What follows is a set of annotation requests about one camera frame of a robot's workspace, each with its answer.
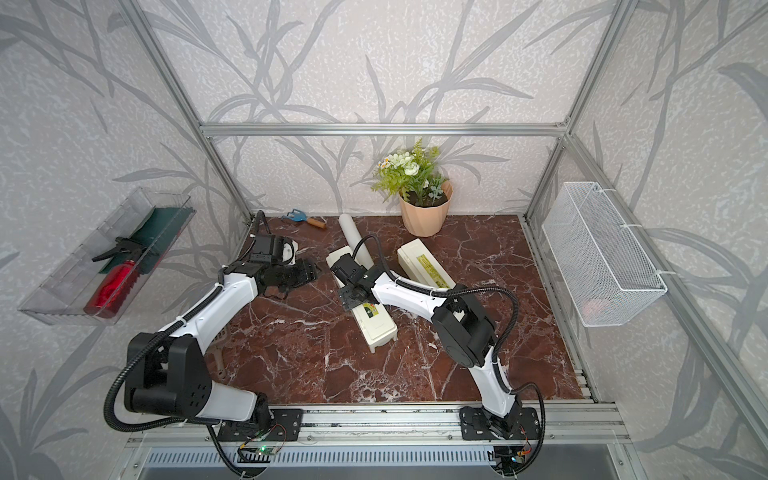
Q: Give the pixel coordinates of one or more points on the right white plastic wrap roll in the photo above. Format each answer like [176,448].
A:
[353,237]

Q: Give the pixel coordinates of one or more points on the potted green plant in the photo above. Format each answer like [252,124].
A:
[424,194]

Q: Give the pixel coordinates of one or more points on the green cloth in tray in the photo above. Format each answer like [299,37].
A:
[157,232]

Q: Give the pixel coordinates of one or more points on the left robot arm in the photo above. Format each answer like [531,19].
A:
[166,379]

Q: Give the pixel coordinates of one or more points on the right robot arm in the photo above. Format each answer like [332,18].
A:
[465,329]

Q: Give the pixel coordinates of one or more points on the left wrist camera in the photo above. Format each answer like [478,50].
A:
[271,250]

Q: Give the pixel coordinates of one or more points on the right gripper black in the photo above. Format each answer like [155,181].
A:
[346,302]

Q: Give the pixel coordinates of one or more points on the red spray bottle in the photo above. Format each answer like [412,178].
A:
[112,292]

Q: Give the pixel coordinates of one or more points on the white wire basket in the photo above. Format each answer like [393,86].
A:
[609,276]

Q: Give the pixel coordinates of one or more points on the blue garden trowel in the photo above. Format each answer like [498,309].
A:
[299,216]

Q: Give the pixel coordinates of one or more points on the clear wall tray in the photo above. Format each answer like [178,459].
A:
[95,284]

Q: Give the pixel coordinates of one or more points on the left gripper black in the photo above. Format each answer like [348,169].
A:
[306,273]

